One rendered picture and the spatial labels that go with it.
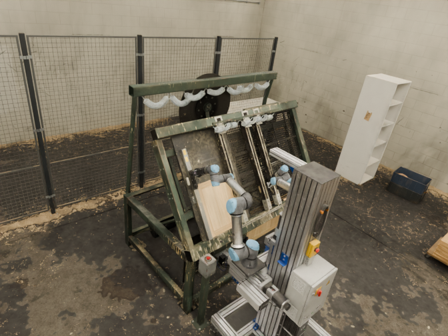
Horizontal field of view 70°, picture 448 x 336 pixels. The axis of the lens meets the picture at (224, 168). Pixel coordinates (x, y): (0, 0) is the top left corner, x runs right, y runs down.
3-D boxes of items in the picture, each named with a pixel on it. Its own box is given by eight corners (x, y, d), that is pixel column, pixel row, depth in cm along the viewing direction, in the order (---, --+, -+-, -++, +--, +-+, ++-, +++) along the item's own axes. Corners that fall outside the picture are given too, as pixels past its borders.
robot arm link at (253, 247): (260, 257, 278) (263, 245, 271) (247, 261, 272) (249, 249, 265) (253, 248, 287) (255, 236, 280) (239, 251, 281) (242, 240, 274)
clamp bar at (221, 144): (239, 223, 356) (254, 223, 337) (208, 119, 349) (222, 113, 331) (245, 219, 362) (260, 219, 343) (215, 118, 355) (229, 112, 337)
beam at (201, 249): (187, 261, 316) (193, 263, 307) (183, 250, 315) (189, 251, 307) (313, 193, 455) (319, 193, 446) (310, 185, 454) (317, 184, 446)
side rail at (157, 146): (183, 250, 315) (189, 251, 307) (150, 142, 309) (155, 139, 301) (189, 247, 319) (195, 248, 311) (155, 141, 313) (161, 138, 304)
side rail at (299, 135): (307, 187, 449) (313, 186, 440) (285, 111, 443) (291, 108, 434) (310, 185, 454) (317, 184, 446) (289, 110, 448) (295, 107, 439)
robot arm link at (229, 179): (260, 198, 263) (231, 169, 299) (249, 201, 258) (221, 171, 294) (257, 209, 269) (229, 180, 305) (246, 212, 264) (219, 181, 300)
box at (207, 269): (205, 279, 299) (207, 265, 290) (197, 271, 306) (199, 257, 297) (215, 273, 306) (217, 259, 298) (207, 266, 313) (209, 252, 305)
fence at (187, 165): (207, 240, 326) (209, 240, 323) (179, 150, 321) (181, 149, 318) (211, 238, 330) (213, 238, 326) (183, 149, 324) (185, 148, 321)
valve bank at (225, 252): (219, 277, 327) (222, 259, 315) (210, 268, 335) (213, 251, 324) (253, 255, 358) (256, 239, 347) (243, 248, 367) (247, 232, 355)
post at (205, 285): (199, 326, 339) (206, 276, 302) (196, 322, 342) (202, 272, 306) (204, 323, 342) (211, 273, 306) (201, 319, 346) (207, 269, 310)
